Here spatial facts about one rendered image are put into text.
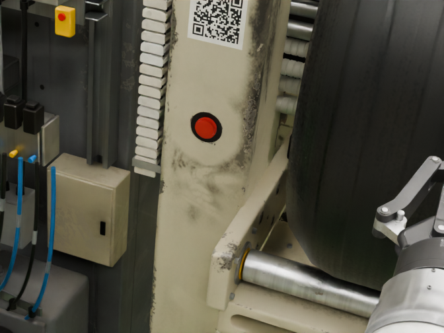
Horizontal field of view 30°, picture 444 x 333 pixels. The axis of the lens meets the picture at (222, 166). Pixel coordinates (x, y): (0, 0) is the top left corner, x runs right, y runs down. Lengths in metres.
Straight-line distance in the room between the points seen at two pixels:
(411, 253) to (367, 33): 0.27
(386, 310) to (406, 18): 0.34
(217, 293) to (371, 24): 0.46
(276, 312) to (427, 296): 0.59
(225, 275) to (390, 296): 0.54
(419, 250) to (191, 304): 0.73
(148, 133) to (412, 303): 0.69
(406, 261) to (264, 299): 0.56
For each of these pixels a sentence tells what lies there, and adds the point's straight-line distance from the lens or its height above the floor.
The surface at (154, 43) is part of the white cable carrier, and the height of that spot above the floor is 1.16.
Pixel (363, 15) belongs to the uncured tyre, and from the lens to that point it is 0.82.
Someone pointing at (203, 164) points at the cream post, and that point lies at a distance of 1.15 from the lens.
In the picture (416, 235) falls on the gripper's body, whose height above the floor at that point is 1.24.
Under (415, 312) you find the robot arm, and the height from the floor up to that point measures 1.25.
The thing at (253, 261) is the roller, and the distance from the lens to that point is 1.12.
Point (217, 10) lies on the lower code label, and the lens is 1.06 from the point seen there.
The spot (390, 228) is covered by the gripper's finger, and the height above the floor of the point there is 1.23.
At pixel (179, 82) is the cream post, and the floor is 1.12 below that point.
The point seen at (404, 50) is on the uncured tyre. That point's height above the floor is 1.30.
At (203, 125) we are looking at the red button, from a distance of 1.12.
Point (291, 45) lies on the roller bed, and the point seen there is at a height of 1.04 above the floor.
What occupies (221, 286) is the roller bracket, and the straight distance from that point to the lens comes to 1.10.
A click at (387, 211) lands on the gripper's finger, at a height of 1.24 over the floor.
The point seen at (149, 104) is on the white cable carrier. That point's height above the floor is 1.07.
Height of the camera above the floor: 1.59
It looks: 30 degrees down
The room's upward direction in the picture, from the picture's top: 7 degrees clockwise
